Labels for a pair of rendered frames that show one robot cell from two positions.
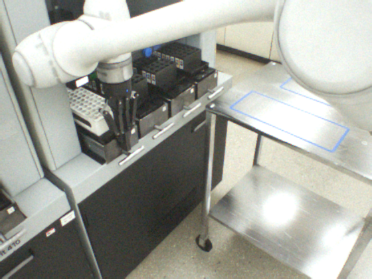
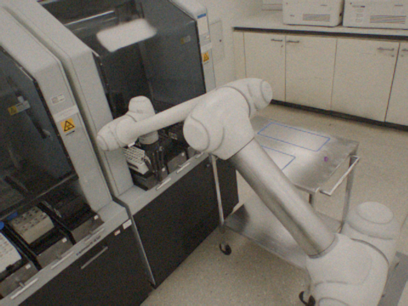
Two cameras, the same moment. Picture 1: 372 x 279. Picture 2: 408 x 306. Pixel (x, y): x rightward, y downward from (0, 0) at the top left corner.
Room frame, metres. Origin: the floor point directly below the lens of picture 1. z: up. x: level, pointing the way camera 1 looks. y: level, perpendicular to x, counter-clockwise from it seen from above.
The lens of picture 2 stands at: (-0.54, -0.22, 1.75)
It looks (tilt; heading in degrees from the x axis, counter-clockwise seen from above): 33 degrees down; 7
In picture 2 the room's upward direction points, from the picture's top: 9 degrees counter-clockwise
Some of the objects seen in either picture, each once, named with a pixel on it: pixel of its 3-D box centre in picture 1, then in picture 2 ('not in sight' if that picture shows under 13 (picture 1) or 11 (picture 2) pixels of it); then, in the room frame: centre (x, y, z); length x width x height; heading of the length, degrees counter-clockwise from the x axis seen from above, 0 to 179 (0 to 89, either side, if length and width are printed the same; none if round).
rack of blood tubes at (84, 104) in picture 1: (80, 106); (131, 157); (0.87, 0.34, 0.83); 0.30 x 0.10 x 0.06; 52
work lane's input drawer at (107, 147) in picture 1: (59, 107); (118, 158); (0.96, 0.44, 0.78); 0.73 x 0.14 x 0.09; 52
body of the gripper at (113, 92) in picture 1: (117, 92); (151, 148); (0.75, 0.18, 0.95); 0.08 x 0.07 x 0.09; 142
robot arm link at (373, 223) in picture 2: not in sight; (369, 235); (0.23, -0.62, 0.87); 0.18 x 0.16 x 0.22; 146
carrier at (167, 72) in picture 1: (164, 74); (182, 132); (1.05, 0.08, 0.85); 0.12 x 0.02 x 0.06; 141
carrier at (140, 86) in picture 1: (133, 92); (163, 146); (0.93, 0.17, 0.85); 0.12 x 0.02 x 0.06; 142
